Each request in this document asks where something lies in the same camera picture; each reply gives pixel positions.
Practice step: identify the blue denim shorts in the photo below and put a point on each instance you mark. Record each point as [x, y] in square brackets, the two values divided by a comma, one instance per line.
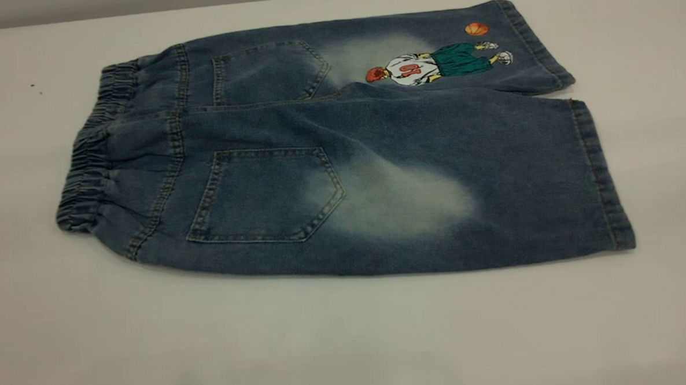
[375, 133]

